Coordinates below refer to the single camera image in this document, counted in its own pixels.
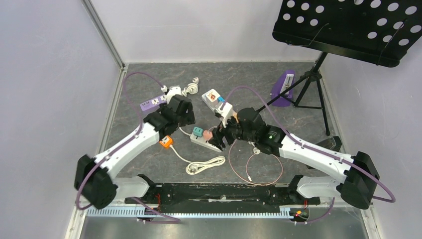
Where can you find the orange power strip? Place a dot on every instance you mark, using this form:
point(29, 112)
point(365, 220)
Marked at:
point(166, 142)

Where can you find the black music stand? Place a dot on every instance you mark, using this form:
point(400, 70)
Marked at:
point(379, 32)

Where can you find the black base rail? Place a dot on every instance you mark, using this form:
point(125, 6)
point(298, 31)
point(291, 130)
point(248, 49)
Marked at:
point(222, 197)

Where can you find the purple metronome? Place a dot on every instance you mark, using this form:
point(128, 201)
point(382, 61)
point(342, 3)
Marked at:
point(283, 82)

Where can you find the teal small adapter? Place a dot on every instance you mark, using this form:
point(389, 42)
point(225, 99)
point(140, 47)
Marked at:
point(198, 132)

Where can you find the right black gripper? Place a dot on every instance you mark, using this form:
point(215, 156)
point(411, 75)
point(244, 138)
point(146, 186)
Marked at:
point(223, 136)

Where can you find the small pink charger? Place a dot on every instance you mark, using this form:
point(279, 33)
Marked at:
point(207, 135)

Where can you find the white tiger cube adapter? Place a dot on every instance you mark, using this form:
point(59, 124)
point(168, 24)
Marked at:
point(211, 98)

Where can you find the small white power strip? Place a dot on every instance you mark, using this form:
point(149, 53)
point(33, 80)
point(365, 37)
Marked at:
point(202, 142)

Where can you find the long white colourful power strip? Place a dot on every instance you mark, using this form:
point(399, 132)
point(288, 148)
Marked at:
point(218, 106)

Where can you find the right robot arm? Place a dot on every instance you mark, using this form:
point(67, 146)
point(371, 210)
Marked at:
point(353, 178)

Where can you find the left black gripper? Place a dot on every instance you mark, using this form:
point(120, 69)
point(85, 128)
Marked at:
point(188, 118)

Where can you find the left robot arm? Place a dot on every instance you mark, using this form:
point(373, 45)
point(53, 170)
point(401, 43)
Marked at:
point(96, 178)

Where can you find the purple power strip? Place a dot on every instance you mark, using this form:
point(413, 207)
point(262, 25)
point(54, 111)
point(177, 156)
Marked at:
point(152, 105)

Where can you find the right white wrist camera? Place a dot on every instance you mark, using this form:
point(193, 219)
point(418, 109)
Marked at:
point(226, 113)

